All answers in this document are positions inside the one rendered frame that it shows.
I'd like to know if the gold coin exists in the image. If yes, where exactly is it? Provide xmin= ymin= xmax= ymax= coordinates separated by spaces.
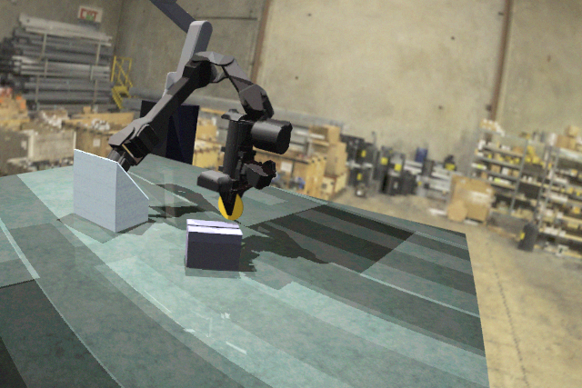
xmin=218 ymin=195 xmax=244 ymax=220

